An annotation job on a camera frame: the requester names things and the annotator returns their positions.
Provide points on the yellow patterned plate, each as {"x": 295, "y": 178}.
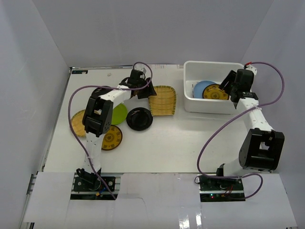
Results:
{"x": 112, "y": 139}
{"x": 214, "y": 92}

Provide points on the white plastic bin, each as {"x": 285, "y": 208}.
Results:
{"x": 198, "y": 71}

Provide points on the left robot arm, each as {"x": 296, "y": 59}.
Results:
{"x": 98, "y": 113}

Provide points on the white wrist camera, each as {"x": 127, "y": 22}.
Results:
{"x": 141, "y": 68}
{"x": 250, "y": 67}

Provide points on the blue plastic plate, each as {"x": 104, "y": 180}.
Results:
{"x": 200, "y": 87}

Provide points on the green plastic plate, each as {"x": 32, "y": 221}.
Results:
{"x": 119, "y": 114}

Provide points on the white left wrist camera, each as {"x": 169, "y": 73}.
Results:
{"x": 141, "y": 68}

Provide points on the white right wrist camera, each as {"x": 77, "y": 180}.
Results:
{"x": 250, "y": 67}

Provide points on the round bamboo woven tray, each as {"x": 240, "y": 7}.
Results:
{"x": 77, "y": 126}

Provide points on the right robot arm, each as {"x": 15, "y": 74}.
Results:
{"x": 262, "y": 147}

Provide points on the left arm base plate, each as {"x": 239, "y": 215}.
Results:
{"x": 85, "y": 182}

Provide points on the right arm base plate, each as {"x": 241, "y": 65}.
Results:
{"x": 211, "y": 184}

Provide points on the black glossy plate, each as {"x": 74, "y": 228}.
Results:
{"x": 139, "y": 119}

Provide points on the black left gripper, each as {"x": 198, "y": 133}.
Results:
{"x": 146, "y": 89}

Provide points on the square bamboo woven tray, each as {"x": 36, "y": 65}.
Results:
{"x": 164, "y": 103}

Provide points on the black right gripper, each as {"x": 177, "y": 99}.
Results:
{"x": 230, "y": 78}

